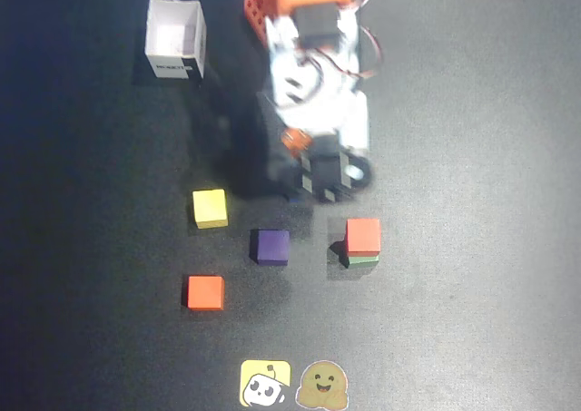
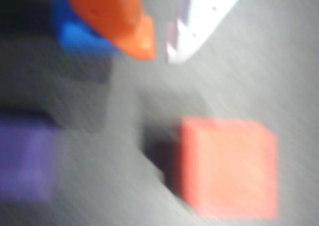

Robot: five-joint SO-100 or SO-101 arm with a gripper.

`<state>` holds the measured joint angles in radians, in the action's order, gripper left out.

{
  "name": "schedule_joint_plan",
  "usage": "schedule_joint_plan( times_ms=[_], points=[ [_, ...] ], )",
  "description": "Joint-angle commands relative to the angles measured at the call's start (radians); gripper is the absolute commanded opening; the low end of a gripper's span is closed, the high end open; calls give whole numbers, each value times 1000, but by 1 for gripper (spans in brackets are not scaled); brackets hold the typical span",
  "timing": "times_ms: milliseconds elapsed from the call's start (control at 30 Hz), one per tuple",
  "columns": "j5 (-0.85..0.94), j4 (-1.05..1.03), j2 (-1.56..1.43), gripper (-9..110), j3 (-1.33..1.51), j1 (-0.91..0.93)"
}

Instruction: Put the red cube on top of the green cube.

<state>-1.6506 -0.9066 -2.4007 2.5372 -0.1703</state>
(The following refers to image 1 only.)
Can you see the yellow cube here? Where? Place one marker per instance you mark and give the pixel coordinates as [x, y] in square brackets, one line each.
[209, 208]

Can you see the red cube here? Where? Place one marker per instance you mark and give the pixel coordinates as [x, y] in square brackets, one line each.
[363, 236]

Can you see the hugging face emoji sticker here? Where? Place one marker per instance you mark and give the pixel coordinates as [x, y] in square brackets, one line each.
[323, 385]

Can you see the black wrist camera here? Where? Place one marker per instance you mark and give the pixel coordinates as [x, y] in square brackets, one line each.
[327, 173]

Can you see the green cube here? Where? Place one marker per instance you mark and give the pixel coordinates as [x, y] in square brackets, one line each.
[363, 261]

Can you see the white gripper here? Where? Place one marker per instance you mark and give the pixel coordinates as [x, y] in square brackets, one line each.
[326, 173]

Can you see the orange and white robot arm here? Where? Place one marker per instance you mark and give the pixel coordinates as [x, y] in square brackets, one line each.
[313, 21]

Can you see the orange cube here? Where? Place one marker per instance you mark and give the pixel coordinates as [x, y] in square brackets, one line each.
[205, 293]

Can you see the purple cube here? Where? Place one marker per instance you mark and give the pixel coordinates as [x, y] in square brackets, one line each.
[271, 247]

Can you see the dark grey fabric mat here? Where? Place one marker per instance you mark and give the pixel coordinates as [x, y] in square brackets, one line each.
[476, 202]

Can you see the yellow robot face sticker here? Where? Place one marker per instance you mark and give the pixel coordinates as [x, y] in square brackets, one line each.
[264, 384]

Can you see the blue cube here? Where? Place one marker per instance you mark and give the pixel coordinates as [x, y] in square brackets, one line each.
[294, 198]

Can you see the white open cardboard box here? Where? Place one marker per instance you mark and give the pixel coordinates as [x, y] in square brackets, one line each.
[174, 34]

